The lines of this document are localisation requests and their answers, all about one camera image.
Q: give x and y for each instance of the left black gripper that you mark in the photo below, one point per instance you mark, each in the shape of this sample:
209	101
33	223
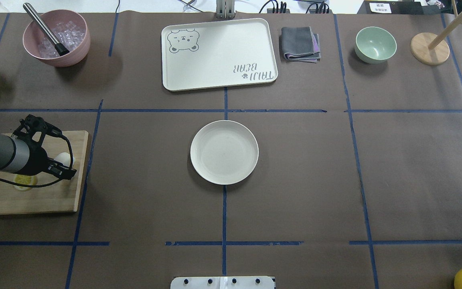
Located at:
37	161

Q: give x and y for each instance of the cream round plate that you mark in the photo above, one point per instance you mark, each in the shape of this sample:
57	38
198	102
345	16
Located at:
224	152

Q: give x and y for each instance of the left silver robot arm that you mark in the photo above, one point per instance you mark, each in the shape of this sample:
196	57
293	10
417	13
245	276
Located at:
22	153

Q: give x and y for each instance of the cream bear tray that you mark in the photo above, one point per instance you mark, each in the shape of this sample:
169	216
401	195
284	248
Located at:
217	54

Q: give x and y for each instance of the bamboo cutting board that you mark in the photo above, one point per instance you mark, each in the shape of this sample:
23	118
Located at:
59	197

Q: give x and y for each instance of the bottom lemon slice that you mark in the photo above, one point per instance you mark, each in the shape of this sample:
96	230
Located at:
24	180

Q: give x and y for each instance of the wooden mug tree stand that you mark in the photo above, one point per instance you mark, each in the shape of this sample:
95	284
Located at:
432	49

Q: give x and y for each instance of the metal black-tipped muddler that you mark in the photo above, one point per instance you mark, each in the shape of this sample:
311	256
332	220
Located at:
50	36

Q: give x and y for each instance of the green bowl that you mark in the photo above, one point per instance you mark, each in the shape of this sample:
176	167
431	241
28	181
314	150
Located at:
374	45

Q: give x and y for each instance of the clear ice cubes pile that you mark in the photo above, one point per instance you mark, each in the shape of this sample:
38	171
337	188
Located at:
68	33

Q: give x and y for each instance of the pink bowl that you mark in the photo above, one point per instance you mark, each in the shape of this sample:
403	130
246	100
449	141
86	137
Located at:
33	37

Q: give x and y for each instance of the folded grey purple cloth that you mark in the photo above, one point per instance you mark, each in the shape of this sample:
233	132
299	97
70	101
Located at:
300	44

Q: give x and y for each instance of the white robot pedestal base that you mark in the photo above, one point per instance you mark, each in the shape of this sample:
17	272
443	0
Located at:
224	282

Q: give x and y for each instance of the aluminium camera mount post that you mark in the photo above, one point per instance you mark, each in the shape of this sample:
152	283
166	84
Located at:
225	9

